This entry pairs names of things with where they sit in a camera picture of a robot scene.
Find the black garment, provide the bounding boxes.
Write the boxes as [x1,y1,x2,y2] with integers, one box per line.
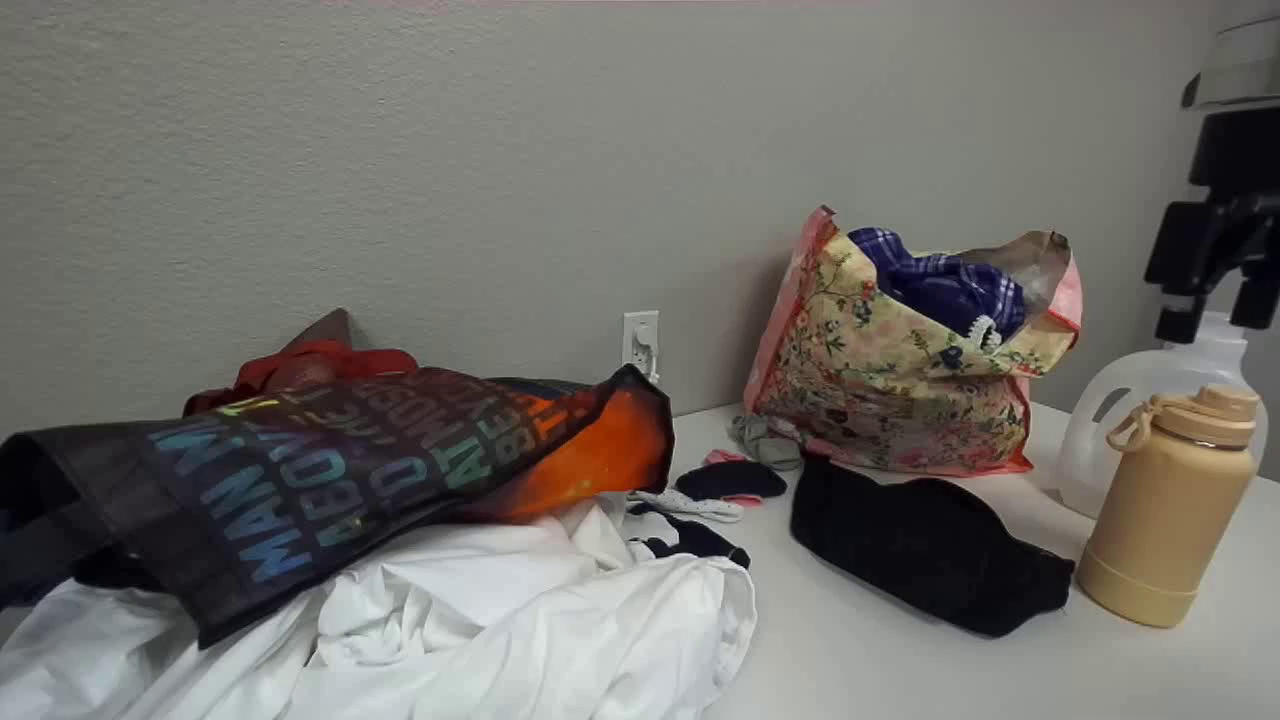
[788,448,1080,638]

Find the translucent white detergent jug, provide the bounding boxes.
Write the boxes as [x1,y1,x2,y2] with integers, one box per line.
[1054,306,1274,519]

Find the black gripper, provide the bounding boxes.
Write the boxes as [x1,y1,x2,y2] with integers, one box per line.
[1140,103,1280,348]

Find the black fabric strap piece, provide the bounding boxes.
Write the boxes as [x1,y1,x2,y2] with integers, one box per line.
[623,494,755,572]

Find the gray cloth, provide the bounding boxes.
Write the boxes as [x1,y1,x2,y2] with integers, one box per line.
[729,407,808,471]

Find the small black sock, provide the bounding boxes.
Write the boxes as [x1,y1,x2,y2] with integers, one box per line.
[673,454,791,506]

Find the navy garment with white trim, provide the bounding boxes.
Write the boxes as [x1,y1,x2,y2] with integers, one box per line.
[950,289,1031,355]

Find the white wall outlet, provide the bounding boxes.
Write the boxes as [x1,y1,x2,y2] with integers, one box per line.
[620,306,663,386]

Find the black tote bag colourful lettering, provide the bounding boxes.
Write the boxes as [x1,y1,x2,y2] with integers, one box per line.
[0,306,675,651]

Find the white cloth pile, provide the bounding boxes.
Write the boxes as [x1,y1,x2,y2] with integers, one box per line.
[0,493,759,720]

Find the tan insulated water bottle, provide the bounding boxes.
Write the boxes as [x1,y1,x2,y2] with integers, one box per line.
[1074,378,1264,630]

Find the floral bag with pink trim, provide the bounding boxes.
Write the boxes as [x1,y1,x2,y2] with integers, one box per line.
[741,203,1090,478]

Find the glossy blue patterned cloth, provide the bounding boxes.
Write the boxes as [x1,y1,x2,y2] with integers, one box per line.
[848,221,1031,334]

